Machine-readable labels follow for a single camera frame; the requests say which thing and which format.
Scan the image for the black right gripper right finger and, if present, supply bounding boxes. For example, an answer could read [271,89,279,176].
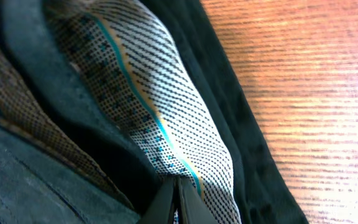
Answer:
[177,178,218,224]

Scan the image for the black shorts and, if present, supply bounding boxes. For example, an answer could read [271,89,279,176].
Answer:
[0,0,307,224]

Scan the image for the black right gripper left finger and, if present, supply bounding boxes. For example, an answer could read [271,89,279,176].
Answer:
[137,178,175,224]

